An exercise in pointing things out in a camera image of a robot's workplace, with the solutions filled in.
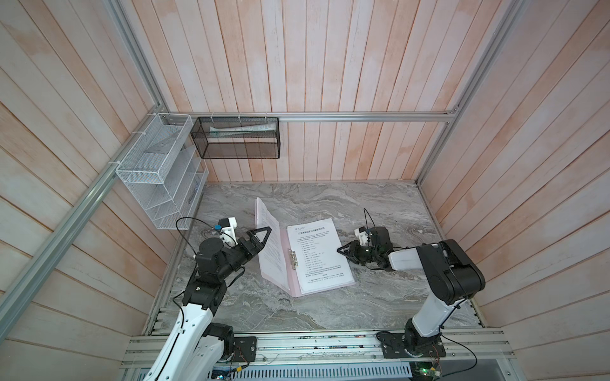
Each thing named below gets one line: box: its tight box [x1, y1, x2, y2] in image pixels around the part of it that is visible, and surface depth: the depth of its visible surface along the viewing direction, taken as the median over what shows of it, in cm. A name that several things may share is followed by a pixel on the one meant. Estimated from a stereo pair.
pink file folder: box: [254, 197, 356, 298], surface depth 87 cm
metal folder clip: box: [287, 248, 299, 270], surface depth 95 cm
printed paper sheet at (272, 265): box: [255, 197, 290, 290], surface depth 85 cm
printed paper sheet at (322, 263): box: [285, 217, 356, 295], surface depth 95 cm
